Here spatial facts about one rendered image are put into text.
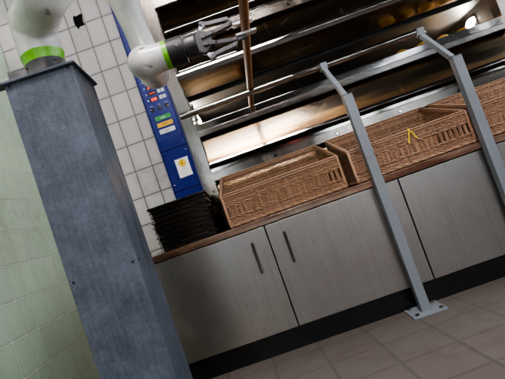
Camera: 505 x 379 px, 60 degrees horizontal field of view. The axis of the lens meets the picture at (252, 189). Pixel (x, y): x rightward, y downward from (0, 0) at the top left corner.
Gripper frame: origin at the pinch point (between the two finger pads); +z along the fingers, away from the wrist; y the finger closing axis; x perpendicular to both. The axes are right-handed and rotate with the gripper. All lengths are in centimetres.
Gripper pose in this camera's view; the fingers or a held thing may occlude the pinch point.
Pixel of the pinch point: (244, 28)
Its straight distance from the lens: 154.2
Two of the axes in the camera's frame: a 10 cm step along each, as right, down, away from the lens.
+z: 9.4, -3.3, 0.0
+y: 3.3, 9.4, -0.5
